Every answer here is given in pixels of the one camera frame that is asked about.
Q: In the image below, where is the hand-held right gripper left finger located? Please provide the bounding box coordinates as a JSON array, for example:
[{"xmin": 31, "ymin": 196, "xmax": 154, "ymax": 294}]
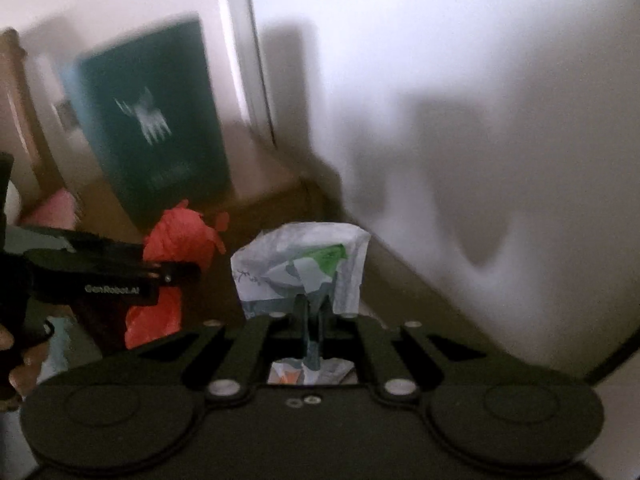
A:
[{"xmin": 102, "ymin": 294, "xmax": 310, "ymax": 402}]

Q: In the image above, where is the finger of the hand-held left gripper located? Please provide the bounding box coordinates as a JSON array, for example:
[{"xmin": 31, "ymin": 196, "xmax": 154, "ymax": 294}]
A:
[
  {"xmin": 47, "ymin": 230, "xmax": 146, "ymax": 261},
  {"xmin": 25, "ymin": 249, "xmax": 202, "ymax": 286}
]

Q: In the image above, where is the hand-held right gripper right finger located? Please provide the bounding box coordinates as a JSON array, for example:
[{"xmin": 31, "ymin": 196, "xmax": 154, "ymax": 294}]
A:
[{"xmin": 310, "ymin": 304, "xmax": 521, "ymax": 402}]

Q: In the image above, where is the orange plastic bag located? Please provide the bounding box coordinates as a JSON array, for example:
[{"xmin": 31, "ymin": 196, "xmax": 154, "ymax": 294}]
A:
[{"xmin": 124, "ymin": 199, "xmax": 232, "ymax": 352}]

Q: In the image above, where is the white printed snack wrapper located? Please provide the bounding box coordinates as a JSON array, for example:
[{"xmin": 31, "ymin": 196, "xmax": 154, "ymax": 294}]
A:
[{"xmin": 230, "ymin": 221, "xmax": 372, "ymax": 387}]

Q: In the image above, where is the teal deer-print trash bin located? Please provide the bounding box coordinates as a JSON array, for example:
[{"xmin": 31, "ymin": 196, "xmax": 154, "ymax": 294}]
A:
[{"xmin": 74, "ymin": 16, "xmax": 234, "ymax": 229}]

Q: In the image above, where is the person's left hand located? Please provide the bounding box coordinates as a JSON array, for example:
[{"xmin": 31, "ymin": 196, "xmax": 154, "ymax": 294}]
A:
[{"xmin": 0, "ymin": 320, "xmax": 55, "ymax": 401}]

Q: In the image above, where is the pink printed blanket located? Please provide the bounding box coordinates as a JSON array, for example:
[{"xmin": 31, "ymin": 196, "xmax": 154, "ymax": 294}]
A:
[{"xmin": 5, "ymin": 187, "xmax": 101, "ymax": 386}]

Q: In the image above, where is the wooden nightstand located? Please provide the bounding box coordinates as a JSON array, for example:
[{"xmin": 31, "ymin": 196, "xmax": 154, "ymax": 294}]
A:
[{"xmin": 75, "ymin": 122, "xmax": 351, "ymax": 321}]

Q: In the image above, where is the wall socket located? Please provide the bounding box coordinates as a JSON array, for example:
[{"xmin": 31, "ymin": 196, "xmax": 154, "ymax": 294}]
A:
[{"xmin": 52, "ymin": 99, "xmax": 77, "ymax": 132}]

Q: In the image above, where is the white wardrobe frame post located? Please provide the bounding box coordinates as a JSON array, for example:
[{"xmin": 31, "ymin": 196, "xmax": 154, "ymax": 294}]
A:
[{"xmin": 220, "ymin": 0, "xmax": 277, "ymax": 147}]

